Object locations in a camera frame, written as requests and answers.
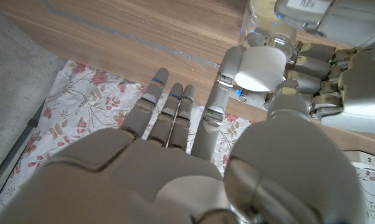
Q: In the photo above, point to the black stand pole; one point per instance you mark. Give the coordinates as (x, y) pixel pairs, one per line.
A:
(13, 149)

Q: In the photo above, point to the clear medicine bottle white cap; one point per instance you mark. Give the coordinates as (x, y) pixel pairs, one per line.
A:
(262, 62)

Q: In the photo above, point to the floral rose backdrop cloth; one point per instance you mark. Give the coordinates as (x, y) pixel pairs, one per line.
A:
(81, 109)

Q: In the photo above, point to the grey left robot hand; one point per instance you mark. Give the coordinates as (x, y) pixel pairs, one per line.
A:
(346, 77)

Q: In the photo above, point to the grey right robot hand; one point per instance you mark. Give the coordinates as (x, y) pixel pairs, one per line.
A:
(175, 180)

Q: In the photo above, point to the yellow sponge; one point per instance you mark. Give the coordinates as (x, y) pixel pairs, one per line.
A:
(263, 6)

